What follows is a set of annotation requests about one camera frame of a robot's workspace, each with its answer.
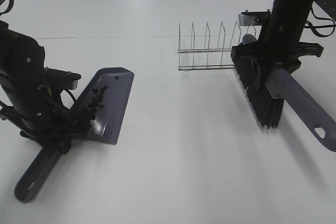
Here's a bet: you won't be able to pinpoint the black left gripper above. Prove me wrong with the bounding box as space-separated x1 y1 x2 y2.
1 82 92 154

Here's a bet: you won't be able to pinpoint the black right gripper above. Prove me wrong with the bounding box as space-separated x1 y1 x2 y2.
230 18 323 74

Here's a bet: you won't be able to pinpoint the purple brush black bristles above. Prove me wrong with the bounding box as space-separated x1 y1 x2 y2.
230 34 336 153

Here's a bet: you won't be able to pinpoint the purple plastic dustpan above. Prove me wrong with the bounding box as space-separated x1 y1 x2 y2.
14 67 134 203

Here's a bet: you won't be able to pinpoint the pile of coffee beans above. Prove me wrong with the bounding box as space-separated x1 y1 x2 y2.
80 76 119 123

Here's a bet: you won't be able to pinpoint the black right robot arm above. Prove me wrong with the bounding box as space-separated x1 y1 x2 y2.
230 0 323 77

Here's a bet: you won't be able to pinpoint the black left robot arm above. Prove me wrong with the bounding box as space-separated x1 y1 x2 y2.
1 22 89 154

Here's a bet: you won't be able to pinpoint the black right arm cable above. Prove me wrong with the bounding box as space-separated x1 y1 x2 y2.
304 0 336 38

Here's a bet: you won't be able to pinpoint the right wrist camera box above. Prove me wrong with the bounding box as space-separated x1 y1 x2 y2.
238 9 271 26

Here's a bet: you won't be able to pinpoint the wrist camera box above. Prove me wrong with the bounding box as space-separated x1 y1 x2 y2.
238 9 271 26
45 67 81 90

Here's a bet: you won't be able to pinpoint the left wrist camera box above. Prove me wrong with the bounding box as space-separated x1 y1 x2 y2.
45 67 81 90

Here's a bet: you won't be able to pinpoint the metal wire rack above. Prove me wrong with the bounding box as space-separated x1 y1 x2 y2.
177 19 259 71

